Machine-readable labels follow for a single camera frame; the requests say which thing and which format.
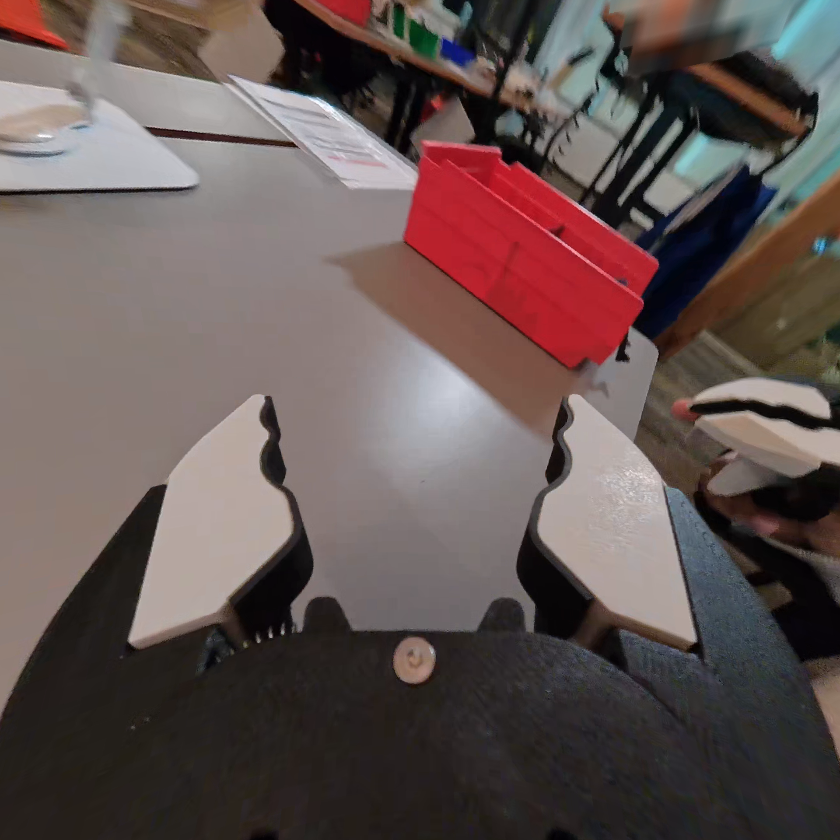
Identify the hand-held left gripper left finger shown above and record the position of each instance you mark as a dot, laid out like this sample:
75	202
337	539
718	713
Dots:
216	518

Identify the red plastic bin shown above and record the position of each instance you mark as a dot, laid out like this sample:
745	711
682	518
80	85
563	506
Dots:
525	262

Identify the small green bin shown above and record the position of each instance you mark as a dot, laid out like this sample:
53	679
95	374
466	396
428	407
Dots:
418	29

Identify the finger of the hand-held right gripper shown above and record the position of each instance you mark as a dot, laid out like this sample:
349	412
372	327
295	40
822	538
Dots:
774	443
768	394

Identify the small blue bin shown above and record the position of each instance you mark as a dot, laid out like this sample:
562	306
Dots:
457	52

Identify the wooden frame beam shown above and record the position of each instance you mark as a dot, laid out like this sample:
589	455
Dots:
754	282

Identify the wooden edged desk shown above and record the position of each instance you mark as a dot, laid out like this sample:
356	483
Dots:
459	72

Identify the person's right hand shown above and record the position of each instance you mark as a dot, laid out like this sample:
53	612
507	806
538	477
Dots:
787	528

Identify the silver laptop stand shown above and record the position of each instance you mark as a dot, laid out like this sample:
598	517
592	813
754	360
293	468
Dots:
98	157

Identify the laminated paper sheet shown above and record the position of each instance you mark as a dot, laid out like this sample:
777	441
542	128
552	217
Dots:
328	131

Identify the black legged table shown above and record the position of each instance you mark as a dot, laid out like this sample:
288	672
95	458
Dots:
722	98

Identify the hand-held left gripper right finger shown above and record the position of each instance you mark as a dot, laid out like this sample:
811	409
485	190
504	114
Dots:
610	525

